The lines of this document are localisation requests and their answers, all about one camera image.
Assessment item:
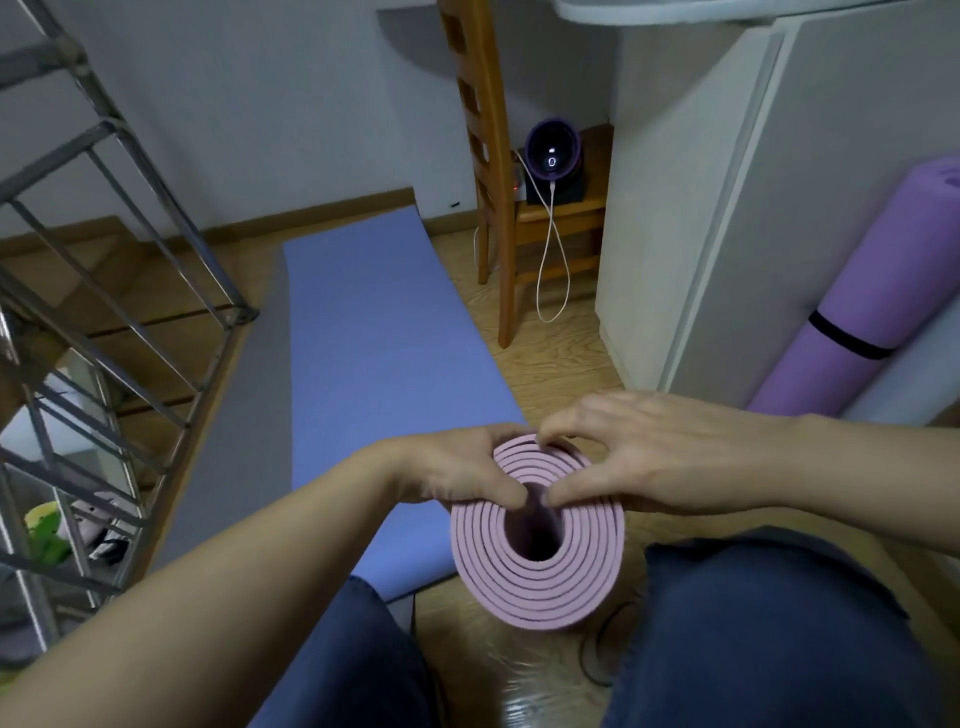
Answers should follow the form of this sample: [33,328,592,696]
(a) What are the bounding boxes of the grey metal stair railing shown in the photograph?
[0,0,261,670]

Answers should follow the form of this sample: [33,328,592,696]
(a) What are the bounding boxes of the black box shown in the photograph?
[525,171,591,207]

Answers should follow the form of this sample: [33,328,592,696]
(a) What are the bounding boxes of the person's left leg in jeans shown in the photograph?
[247,573,445,728]

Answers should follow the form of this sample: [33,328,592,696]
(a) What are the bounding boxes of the pink yoga mat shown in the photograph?
[450,432,627,632]

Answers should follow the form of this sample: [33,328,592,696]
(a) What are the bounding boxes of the person's left hand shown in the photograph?
[388,423,541,516]

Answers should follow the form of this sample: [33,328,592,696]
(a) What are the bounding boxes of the blue unrolled yoga mat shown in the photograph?
[247,205,531,728]

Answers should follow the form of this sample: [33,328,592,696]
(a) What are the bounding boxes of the white cable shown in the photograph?
[472,148,576,325]

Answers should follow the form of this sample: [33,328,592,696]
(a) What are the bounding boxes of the purple round device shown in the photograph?
[523,117,583,189]

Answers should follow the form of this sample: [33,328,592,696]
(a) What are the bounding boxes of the wooden chair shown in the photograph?
[438,0,615,351]

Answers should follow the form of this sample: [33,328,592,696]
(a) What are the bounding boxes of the person's right hand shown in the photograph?
[535,390,798,520]

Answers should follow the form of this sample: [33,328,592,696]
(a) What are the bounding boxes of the white cabinet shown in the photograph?
[594,0,960,427]

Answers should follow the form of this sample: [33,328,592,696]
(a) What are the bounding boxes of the person's right leg in jeans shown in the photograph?
[602,525,948,728]

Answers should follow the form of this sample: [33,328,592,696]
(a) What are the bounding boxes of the black mat strap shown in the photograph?
[807,309,898,362]

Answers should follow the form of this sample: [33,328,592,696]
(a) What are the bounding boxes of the person's right forearm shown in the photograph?
[783,412,960,558]

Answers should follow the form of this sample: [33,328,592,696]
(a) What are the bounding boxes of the green and yellow object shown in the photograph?
[22,501,74,565]

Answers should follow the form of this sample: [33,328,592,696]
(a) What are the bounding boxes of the purple rolled yoga mat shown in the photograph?
[746,153,960,419]

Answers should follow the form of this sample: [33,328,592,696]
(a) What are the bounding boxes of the person's leg in jeans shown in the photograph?
[602,525,948,728]
[247,573,445,728]

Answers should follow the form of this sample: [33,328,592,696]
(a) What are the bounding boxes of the person's left forearm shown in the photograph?
[0,441,410,728]

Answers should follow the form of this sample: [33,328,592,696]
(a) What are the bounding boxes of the wooden stairs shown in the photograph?
[0,216,245,481]

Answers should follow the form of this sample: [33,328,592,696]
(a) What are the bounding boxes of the grey floor mat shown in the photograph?
[148,251,295,575]

